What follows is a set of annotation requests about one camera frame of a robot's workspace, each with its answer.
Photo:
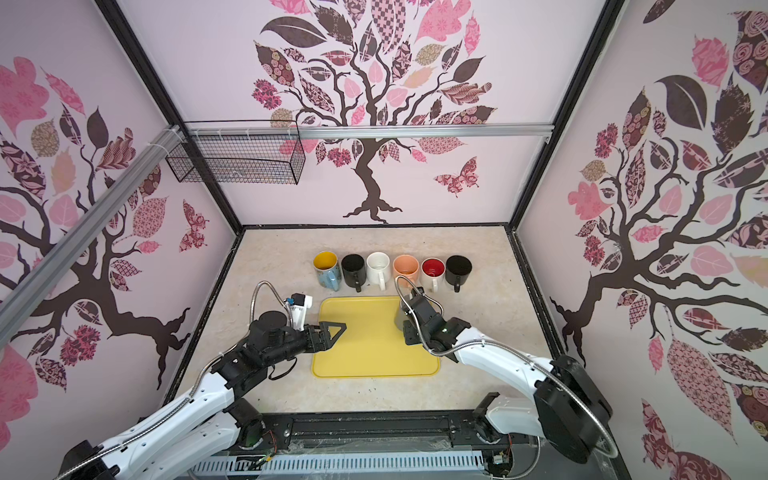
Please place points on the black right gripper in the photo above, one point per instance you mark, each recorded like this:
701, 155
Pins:
409, 335

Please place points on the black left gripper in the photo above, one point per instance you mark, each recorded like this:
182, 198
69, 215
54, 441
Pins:
325, 344

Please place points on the grey mug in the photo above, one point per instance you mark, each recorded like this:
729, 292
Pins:
403, 316

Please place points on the small white mug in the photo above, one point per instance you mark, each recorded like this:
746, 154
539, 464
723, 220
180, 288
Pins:
432, 274

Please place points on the cream and peach mug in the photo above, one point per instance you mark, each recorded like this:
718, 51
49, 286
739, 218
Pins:
406, 270

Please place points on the light blue butterfly mug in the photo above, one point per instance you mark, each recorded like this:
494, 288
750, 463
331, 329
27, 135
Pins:
327, 269

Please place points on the white ribbed mug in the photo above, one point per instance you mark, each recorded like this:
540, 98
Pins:
378, 270

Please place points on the black mug white rim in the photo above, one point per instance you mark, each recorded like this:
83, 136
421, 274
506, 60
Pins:
354, 271

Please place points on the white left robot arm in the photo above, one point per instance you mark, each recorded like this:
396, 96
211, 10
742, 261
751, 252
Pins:
213, 415

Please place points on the yellow plastic tray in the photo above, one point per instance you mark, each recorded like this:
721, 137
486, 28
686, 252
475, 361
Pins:
371, 346

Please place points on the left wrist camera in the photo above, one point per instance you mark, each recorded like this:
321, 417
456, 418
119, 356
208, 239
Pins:
299, 305

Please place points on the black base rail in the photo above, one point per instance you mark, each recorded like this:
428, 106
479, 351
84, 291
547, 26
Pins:
435, 429

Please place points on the white slotted cable duct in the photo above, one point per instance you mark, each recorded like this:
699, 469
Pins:
342, 463

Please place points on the black wire basket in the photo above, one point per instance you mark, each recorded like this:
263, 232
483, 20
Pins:
255, 155

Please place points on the silver rail back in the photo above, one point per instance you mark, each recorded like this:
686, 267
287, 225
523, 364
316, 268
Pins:
379, 132

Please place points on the silver rail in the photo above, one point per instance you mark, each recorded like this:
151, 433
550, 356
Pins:
24, 299
379, 132

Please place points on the silver rail left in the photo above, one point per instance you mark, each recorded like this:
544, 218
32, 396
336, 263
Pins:
24, 299

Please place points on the black corner frame post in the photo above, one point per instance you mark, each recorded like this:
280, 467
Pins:
123, 32

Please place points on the black right corner post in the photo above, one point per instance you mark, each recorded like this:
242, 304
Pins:
607, 20

